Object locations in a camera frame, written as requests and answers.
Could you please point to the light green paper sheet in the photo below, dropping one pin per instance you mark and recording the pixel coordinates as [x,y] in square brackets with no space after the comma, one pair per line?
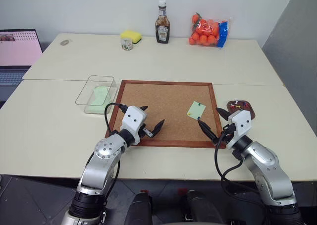
[99,98]

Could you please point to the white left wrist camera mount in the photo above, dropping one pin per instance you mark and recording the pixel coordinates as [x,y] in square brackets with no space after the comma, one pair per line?
[132,121]

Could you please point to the small glass jar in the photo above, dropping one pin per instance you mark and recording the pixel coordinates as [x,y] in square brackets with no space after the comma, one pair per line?
[126,44]

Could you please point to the brown sauce bottle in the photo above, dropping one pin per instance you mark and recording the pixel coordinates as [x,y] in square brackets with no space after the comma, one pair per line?
[162,24]

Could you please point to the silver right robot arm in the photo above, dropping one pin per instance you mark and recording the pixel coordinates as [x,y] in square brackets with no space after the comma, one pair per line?
[267,165]

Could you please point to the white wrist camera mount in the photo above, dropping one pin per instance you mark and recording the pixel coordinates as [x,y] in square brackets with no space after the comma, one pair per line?
[132,121]
[241,126]

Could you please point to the clear plastic container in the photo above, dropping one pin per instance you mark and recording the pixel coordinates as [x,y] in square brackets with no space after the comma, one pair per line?
[99,81]

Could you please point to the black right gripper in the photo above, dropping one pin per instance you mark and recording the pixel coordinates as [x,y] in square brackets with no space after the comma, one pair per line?
[227,133]

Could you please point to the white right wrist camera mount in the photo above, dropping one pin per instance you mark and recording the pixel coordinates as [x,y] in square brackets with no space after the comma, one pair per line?
[241,126]

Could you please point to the yellow sponge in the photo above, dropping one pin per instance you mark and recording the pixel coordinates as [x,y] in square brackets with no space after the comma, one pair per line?
[130,34]

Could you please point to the dark rounded shape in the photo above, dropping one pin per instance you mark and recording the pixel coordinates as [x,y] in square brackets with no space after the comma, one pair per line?
[138,210]
[203,210]

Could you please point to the wood-framed cork board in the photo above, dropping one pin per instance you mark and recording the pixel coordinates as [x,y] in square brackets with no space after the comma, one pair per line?
[161,106]

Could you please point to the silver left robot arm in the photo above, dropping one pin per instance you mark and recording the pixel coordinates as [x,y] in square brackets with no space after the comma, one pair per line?
[104,160]

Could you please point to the grey round table grommet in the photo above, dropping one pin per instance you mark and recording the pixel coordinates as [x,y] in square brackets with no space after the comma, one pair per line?
[66,42]

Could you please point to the brown dish of pushpins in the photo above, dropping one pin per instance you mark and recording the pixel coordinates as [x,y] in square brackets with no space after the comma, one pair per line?
[250,111]

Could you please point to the laptop with pink screen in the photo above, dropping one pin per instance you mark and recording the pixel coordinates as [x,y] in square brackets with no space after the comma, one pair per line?
[17,51]

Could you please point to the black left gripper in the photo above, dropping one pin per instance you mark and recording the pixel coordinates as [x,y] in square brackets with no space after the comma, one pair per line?
[144,132]

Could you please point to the bag of orange fruits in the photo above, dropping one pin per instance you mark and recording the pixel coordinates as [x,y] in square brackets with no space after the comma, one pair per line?
[205,31]

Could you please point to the light green paper note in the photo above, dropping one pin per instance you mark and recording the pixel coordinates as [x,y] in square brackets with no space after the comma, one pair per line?
[196,109]

